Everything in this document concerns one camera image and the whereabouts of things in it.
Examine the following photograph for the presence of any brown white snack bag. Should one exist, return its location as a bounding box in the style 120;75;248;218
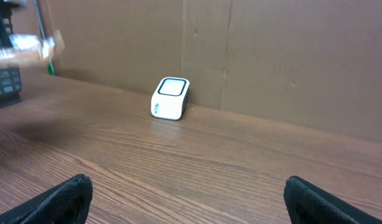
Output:
0;30;65;67

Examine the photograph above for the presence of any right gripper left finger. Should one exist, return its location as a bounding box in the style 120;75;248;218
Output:
0;174;93;224

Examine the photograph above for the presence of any white barcode scanner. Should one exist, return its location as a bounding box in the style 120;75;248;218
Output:
151;77;190;120

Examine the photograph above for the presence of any green white pole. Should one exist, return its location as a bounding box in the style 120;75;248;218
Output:
34;0;55;76

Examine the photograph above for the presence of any grey plastic mesh basket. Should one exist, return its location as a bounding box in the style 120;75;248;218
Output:
0;1;22;108

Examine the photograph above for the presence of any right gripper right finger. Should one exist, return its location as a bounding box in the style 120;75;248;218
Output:
284;176;382;224

